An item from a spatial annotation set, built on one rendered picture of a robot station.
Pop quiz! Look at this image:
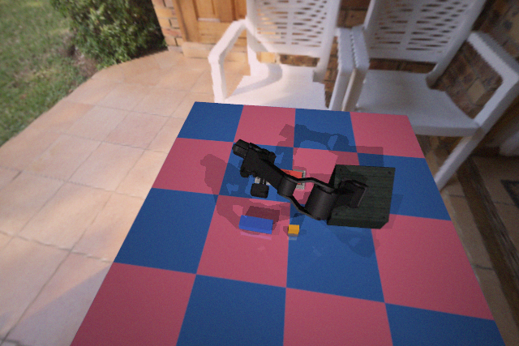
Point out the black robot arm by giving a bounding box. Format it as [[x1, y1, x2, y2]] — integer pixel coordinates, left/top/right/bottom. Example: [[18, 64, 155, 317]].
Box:
[[232, 139, 368, 220]]

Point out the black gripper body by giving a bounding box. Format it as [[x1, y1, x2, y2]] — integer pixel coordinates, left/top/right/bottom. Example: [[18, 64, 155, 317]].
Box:
[[250, 173, 269, 199]]

